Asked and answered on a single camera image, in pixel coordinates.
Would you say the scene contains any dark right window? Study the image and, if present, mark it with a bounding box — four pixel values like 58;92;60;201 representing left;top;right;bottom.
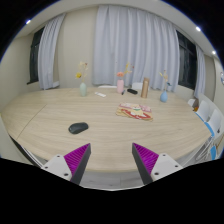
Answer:
177;32;197;90

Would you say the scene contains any large white centre curtain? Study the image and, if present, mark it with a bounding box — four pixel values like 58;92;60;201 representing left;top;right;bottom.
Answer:
92;5;180;92

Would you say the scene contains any white remote control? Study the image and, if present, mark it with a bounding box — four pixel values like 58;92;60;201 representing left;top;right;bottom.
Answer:
95;92;106;98

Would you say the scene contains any white chair behind table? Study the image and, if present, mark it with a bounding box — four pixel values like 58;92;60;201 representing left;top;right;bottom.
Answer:
132;82;143;90

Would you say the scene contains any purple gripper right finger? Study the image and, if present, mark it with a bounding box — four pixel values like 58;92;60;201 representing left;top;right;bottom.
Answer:
132;143;182;185

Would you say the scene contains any dark window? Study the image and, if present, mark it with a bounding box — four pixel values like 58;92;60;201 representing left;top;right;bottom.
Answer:
29;28;43;84
177;32;197;90

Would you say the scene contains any white left curtain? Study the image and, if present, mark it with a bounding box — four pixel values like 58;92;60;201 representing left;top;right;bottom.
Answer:
38;13;65;90

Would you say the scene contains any green vase with flowers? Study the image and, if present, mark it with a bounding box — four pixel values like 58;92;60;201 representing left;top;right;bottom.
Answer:
75;62;88;97

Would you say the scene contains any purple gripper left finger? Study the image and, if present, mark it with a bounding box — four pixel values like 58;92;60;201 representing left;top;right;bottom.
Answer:
42;143;91;185

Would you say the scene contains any white right curtain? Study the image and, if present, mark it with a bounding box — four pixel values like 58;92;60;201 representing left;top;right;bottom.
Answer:
194;46;206;98

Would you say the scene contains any white chair near right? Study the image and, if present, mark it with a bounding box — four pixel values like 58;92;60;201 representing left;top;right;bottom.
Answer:
205;109;222;160

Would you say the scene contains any white chair far right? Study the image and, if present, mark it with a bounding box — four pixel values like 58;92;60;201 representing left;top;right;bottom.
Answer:
195;100;210;122

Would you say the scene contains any black small case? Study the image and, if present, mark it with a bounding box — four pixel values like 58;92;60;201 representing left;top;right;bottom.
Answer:
127;88;138;95

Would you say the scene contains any pink vase with flowers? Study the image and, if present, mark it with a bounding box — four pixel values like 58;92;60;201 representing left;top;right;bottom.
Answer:
116;63;133;94

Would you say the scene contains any dark left window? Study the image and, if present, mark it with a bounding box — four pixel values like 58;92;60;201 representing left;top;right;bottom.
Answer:
29;28;43;84

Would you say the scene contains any black computer mouse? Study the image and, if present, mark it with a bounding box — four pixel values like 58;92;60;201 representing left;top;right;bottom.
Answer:
68;122;89;134

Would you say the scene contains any colourful printed mouse pad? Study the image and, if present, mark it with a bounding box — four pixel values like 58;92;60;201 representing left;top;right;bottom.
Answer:
116;103;153;121

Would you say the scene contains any tan cylindrical bottle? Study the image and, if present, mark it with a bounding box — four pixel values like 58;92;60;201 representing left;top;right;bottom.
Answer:
141;78;149;98

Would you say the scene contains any white chair back centre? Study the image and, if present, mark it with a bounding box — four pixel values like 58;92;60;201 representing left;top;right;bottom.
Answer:
98;85;117;89

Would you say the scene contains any blue vase with flowers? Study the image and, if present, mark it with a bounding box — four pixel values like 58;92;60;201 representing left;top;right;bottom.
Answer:
159;70;168;103

